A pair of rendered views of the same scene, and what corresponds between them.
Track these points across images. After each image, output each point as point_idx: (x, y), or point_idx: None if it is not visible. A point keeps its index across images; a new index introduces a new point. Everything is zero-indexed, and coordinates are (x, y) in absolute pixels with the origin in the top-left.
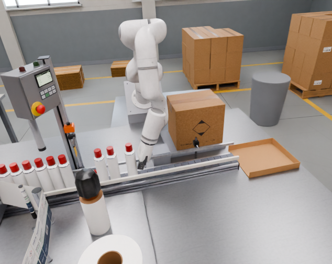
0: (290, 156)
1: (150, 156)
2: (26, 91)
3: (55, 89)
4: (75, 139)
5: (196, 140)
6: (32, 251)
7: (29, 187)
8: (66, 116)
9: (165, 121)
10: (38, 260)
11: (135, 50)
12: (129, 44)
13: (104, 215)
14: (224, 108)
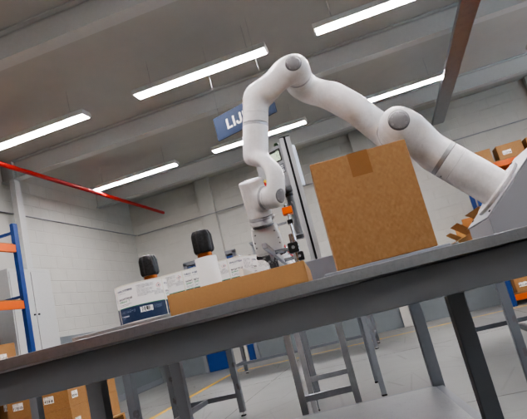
0: (209, 295)
1: (253, 245)
2: (258, 170)
3: (283, 168)
4: (282, 224)
5: (289, 240)
6: (181, 278)
7: (247, 257)
8: (302, 199)
9: (259, 196)
10: (184, 290)
11: (309, 103)
12: (298, 99)
13: (202, 282)
14: (312, 175)
